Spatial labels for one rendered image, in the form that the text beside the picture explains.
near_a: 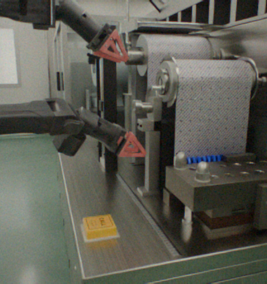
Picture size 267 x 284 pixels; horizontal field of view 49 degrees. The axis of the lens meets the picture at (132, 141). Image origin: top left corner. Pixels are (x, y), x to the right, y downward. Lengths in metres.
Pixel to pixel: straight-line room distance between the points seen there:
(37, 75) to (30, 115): 5.66
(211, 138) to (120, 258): 0.44
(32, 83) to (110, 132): 5.60
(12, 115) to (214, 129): 0.55
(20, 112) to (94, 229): 0.31
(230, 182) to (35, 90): 5.78
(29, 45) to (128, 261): 5.88
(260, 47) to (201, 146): 0.38
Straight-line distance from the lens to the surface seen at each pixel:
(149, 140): 0.90
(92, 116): 0.74
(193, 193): 0.67
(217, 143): 0.91
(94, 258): 0.66
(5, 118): 0.64
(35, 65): 6.31
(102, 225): 0.72
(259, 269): 0.79
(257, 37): 1.08
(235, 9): 1.21
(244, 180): 0.74
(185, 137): 0.85
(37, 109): 0.66
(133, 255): 0.66
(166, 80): 0.83
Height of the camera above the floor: 1.27
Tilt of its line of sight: 13 degrees down
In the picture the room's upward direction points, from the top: straight up
